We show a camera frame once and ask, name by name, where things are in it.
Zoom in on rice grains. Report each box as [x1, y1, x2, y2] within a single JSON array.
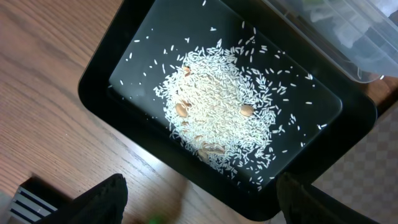
[[109, 0, 341, 191]]

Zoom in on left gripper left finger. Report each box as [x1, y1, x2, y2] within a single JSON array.
[[37, 174, 128, 224]]

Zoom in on black plastic tray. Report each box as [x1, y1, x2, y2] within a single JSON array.
[[78, 0, 377, 223]]

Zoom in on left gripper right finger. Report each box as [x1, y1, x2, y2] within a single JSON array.
[[276, 172, 377, 224]]

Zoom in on clear plastic waste bin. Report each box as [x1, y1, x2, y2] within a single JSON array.
[[266, 0, 397, 83]]

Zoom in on brown serving tray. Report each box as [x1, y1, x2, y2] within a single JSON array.
[[267, 102, 398, 224]]

